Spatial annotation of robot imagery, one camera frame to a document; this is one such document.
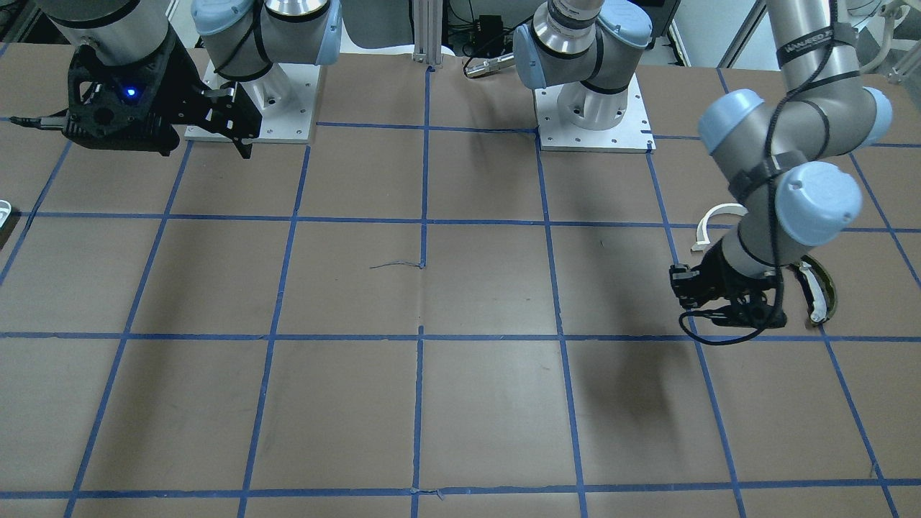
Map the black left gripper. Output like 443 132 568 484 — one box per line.
687 242 787 329

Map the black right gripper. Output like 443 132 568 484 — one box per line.
60 27 262 160

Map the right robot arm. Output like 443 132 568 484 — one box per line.
14 1 342 158

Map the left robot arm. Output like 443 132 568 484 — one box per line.
512 1 894 332

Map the silver ribbed metal tray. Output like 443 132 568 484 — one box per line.
0 199 14 234

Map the green curved brake shoe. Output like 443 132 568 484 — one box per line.
786 255 839 327

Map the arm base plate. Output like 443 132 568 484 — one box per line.
534 73 657 153
184 56 323 144

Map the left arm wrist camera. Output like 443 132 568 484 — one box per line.
668 263 712 309

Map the white curved plastic bracket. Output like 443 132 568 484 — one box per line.
690 203 749 253

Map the aluminium frame post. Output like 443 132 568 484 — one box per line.
411 0 444 70

